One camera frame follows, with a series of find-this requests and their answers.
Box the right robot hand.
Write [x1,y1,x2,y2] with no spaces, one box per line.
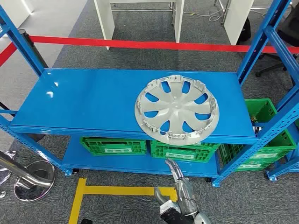
[154,158,199,217]

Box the white desk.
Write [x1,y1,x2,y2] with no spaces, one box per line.
[93,0,185,51]

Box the white desk panel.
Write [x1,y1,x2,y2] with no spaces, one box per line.
[223,0,255,46]

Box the grey plastic wheel hubcap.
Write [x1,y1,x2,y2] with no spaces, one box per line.
[134,74,220,147]

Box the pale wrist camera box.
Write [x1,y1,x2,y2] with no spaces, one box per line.
[160,200,182,216]

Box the black bag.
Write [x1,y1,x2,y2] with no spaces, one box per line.
[236,18,251,43]

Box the chrome stanchion post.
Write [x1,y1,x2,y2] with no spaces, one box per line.
[0,150,57,203]

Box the dark stanchion post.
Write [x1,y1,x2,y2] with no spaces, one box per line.
[18,28,48,143]

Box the black office chair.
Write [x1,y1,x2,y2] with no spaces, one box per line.
[255,2,299,78]

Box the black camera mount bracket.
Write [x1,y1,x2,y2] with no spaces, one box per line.
[161,209,194,224]

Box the long red barrier belt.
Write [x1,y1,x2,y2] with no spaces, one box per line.
[29,35,299,55]

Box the open green plastic crate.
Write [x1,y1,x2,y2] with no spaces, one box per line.
[218,98,297,164]

